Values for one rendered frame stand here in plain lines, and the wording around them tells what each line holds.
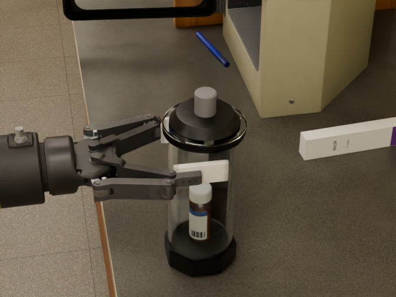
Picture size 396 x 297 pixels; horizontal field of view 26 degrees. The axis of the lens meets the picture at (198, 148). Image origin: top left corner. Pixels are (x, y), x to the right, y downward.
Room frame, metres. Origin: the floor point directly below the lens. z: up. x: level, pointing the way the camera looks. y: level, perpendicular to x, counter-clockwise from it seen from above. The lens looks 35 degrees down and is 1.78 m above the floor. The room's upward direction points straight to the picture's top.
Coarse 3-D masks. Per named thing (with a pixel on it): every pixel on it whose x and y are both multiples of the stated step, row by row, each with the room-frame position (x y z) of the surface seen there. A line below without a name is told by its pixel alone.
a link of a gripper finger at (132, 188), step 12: (96, 180) 0.83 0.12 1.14; (108, 180) 0.83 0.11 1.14; (120, 180) 0.83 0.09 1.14; (132, 180) 0.83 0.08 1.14; (144, 180) 0.83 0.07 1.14; (156, 180) 0.83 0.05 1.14; (168, 180) 0.83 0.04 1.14; (120, 192) 0.83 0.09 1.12; (132, 192) 0.83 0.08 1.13; (144, 192) 0.82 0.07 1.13; (156, 192) 0.82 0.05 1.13
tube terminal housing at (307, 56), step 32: (288, 0) 1.28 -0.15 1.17; (320, 0) 1.29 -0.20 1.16; (352, 0) 1.36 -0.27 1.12; (224, 32) 1.57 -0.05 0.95; (288, 32) 1.28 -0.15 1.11; (320, 32) 1.29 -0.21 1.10; (352, 32) 1.38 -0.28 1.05; (288, 64) 1.28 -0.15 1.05; (320, 64) 1.29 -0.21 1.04; (352, 64) 1.39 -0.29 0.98; (256, 96) 1.30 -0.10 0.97; (288, 96) 1.28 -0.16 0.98; (320, 96) 1.29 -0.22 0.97
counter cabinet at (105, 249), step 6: (96, 204) 2.02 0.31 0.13; (102, 216) 1.71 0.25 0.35; (102, 222) 1.73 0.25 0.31; (102, 228) 1.76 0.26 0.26; (102, 234) 1.79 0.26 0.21; (102, 240) 1.83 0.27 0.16; (102, 246) 1.86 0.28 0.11; (108, 258) 1.55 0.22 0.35; (108, 264) 1.58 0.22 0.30; (108, 270) 1.60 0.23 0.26; (108, 276) 1.63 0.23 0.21; (108, 282) 1.65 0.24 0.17; (108, 288) 1.68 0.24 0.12; (114, 294) 1.42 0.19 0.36
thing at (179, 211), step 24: (168, 120) 0.92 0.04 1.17; (240, 120) 0.92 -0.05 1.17; (192, 144) 0.86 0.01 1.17; (216, 144) 0.86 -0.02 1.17; (192, 192) 0.87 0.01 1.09; (216, 192) 0.87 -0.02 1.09; (168, 216) 0.91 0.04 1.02; (192, 216) 0.87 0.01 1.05; (216, 216) 0.87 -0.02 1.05; (168, 240) 0.91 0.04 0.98; (192, 240) 0.87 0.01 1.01; (216, 240) 0.87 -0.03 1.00
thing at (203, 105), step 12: (204, 96) 0.91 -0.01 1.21; (216, 96) 0.91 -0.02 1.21; (180, 108) 0.92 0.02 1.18; (192, 108) 0.92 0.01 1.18; (204, 108) 0.90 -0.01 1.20; (216, 108) 0.92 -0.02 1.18; (228, 108) 0.93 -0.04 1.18; (180, 120) 0.90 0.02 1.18; (192, 120) 0.90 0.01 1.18; (204, 120) 0.90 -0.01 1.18; (216, 120) 0.90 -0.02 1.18; (228, 120) 0.90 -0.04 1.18; (180, 132) 0.88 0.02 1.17; (192, 132) 0.88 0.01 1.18; (204, 132) 0.88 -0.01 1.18; (216, 132) 0.88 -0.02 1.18; (228, 132) 0.88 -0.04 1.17
